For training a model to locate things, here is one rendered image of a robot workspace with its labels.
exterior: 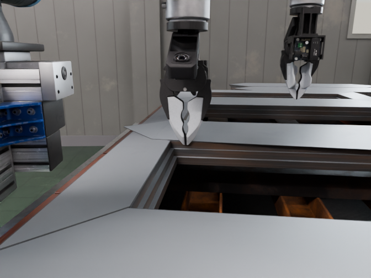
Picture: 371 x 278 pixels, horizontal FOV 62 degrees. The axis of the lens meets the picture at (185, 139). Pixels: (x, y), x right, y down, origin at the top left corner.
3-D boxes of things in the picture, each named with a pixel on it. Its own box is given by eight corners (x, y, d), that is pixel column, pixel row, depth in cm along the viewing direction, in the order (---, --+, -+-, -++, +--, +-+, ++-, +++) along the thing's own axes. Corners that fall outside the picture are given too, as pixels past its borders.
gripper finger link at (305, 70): (300, 102, 74) (304, 62, 72) (295, 98, 80) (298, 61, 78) (314, 102, 74) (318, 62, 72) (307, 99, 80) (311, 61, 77)
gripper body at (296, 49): (289, 62, 71) (293, 5, 68) (281, 62, 79) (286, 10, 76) (324, 62, 70) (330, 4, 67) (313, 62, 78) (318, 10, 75)
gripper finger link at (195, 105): (204, 138, 62) (205, 91, 59) (202, 146, 56) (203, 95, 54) (188, 138, 62) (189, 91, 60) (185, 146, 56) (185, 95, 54)
